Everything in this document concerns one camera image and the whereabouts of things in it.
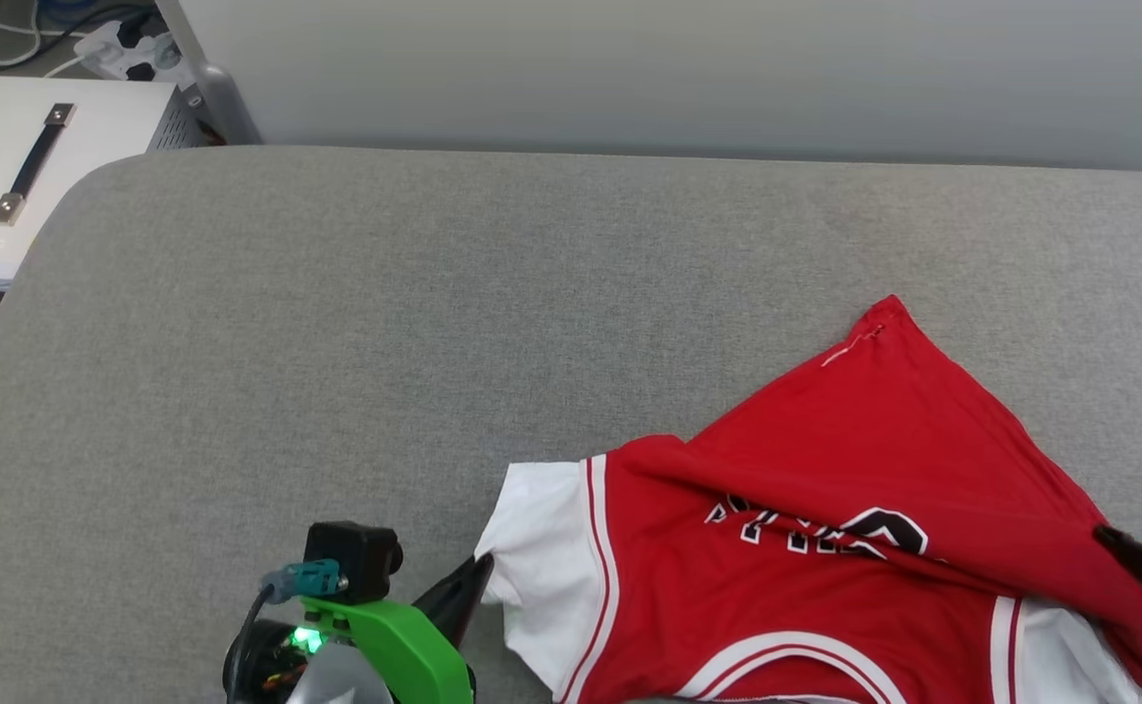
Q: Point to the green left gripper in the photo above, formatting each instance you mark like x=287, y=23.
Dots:
x=395, y=645

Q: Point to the red and white jersey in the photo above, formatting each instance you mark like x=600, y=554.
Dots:
x=874, y=440

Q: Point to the white partition panel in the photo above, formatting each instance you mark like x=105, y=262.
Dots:
x=679, y=68

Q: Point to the white equipment case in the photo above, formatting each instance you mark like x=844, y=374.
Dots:
x=111, y=127

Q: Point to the white power strip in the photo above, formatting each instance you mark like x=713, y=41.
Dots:
x=107, y=49

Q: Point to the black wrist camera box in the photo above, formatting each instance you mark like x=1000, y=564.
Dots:
x=361, y=557

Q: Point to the grey partition frame post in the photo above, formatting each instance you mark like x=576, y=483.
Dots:
x=219, y=103

